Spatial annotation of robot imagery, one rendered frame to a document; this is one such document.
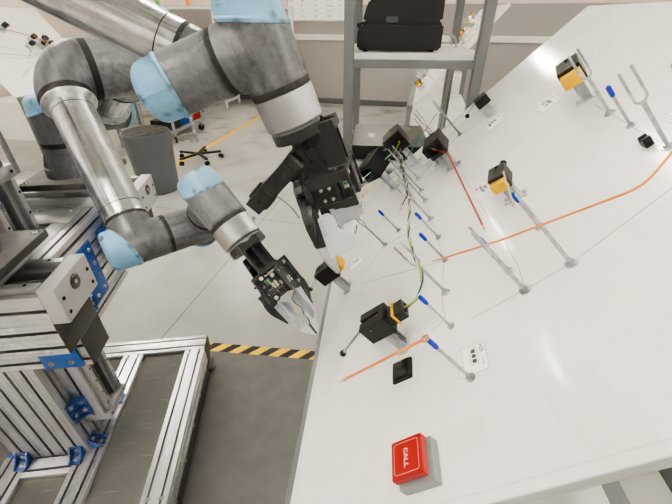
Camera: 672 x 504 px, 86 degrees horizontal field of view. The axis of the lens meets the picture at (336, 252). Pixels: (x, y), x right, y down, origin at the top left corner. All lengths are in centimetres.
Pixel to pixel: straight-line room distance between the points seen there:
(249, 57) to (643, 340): 52
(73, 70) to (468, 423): 90
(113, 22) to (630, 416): 75
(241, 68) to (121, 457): 150
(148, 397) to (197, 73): 154
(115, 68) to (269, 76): 52
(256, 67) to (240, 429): 163
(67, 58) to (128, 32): 31
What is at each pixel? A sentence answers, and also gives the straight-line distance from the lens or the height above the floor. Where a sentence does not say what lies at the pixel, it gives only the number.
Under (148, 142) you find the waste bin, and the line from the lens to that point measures 400.
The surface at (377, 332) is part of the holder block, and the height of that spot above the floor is 110.
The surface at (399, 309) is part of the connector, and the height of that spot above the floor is 115.
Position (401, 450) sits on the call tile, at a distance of 55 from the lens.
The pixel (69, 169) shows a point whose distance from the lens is 134.
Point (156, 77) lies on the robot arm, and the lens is 49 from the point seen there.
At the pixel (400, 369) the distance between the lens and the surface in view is 66.
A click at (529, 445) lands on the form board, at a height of 117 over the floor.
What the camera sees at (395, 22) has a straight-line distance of 150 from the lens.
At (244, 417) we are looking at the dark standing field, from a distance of 190.
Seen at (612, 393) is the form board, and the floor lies 124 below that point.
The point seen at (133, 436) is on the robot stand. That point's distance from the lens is 175.
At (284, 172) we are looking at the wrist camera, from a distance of 49.
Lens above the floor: 157
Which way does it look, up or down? 33 degrees down
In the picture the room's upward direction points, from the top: straight up
